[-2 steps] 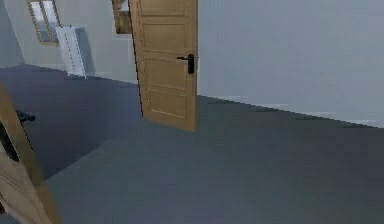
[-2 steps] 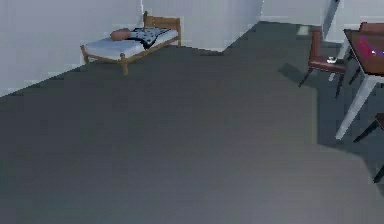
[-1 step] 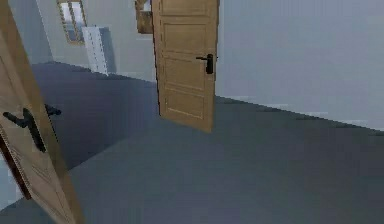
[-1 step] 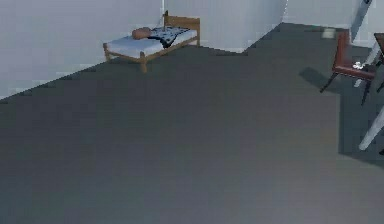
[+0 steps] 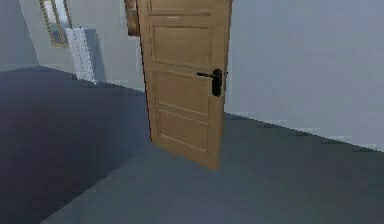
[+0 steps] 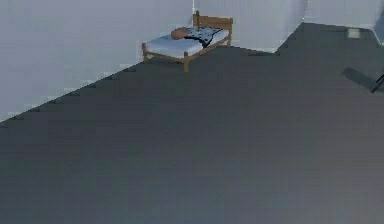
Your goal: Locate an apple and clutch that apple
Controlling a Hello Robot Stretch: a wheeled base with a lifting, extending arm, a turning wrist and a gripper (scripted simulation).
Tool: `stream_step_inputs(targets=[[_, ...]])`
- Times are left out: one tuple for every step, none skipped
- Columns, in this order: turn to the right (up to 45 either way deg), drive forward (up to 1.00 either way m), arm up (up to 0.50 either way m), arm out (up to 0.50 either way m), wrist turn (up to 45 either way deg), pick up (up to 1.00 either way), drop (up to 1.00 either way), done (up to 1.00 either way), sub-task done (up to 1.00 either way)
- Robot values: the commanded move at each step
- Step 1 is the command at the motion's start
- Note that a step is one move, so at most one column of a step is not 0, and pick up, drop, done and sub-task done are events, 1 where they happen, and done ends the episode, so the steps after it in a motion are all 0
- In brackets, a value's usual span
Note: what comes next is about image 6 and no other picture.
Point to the brown round pillow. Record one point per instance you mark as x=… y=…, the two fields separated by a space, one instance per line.
x=180 y=33

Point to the wooden bed with white mattress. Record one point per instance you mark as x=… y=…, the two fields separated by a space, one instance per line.
x=173 y=46

